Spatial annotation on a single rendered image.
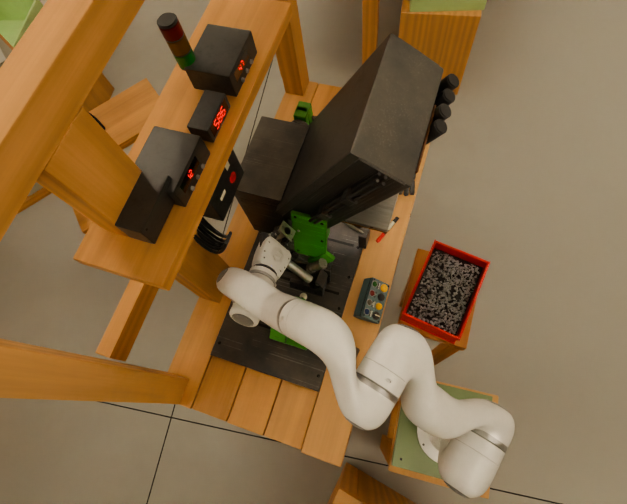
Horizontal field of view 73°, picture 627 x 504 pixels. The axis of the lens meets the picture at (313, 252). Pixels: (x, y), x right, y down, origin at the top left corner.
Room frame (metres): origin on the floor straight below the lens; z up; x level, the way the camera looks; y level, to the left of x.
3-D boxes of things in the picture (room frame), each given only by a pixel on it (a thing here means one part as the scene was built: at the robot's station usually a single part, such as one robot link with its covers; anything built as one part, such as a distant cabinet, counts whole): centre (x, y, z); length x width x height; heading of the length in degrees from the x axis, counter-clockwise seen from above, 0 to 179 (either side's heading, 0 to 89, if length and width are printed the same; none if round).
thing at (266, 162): (0.84, 0.04, 1.07); 0.30 x 0.18 x 0.34; 146
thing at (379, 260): (0.51, -0.24, 0.82); 1.50 x 0.14 x 0.15; 146
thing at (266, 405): (0.67, -0.01, 0.44); 1.49 x 0.70 x 0.88; 146
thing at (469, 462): (-0.17, -0.23, 1.19); 0.19 x 0.12 x 0.24; 131
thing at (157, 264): (0.82, 0.20, 1.52); 0.90 x 0.25 x 0.04; 146
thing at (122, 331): (0.88, 0.29, 1.23); 1.30 x 0.05 x 0.09; 146
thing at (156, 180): (0.55, 0.33, 1.59); 0.15 x 0.07 x 0.07; 146
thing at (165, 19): (0.94, 0.17, 1.71); 0.05 x 0.05 x 0.04
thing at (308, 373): (0.67, -0.01, 0.89); 1.10 x 0.42 x 0.02; 146
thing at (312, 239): (0.57, -0.02, 1.17); 0.13 x 0.12 x 0.20; 146
